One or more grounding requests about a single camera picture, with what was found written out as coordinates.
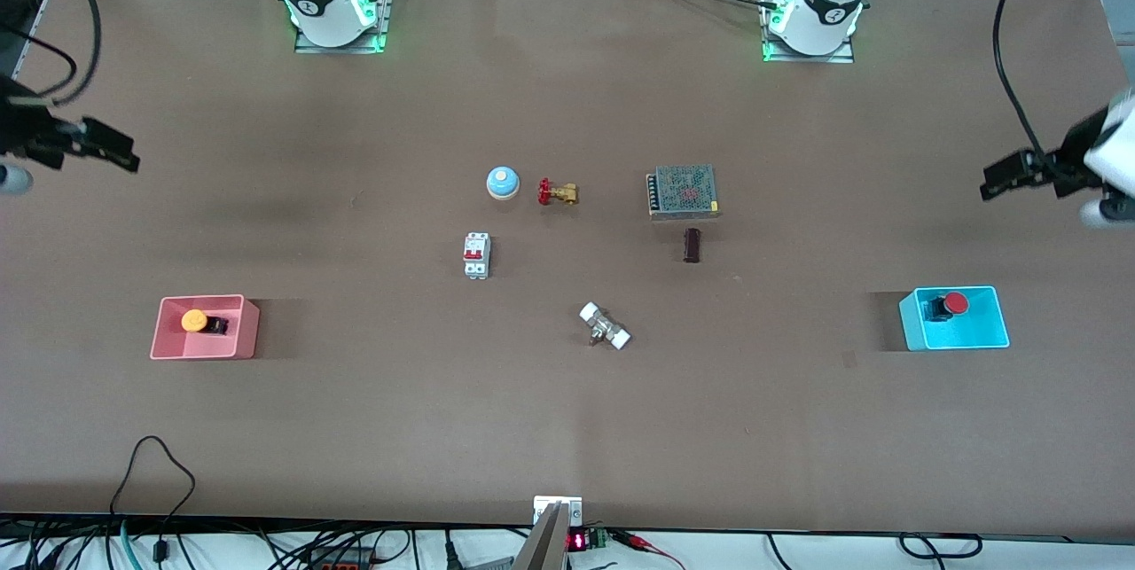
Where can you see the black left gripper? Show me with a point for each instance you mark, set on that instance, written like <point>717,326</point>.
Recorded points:
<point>1063,167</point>

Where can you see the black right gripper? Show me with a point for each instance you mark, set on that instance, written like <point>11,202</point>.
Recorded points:
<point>28,135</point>

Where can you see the red push button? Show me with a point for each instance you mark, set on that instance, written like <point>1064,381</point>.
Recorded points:
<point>955,303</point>

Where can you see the yellow push button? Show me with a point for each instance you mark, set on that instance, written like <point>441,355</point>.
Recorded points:
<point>194,320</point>

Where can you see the cyan plastic bin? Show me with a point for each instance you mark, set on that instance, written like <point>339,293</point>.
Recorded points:
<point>971,331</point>

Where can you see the pink plastic bin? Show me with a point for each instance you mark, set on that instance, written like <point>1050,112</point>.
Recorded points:
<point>232,335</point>

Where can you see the dark brown rectangular block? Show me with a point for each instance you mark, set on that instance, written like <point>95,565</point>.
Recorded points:
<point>692,245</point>

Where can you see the metal mesh power supply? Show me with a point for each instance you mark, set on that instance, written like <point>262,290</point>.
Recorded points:
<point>683,191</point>

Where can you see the white circuit breaker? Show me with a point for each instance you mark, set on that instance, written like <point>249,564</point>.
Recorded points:
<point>476,255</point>

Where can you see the blue service bell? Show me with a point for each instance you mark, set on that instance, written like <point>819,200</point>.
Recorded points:
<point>503,183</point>

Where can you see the metal fitting white ends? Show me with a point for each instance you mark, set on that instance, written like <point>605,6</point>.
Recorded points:
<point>605,326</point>

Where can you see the black power strip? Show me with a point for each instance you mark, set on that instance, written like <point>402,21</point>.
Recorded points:
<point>341,559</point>

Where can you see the red LED display module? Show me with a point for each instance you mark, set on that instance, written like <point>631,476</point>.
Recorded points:
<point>585,540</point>

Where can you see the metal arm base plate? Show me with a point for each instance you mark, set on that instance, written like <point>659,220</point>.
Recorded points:
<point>807,58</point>
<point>379,16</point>

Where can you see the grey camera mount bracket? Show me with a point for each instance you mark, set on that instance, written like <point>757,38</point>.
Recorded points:
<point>554,512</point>

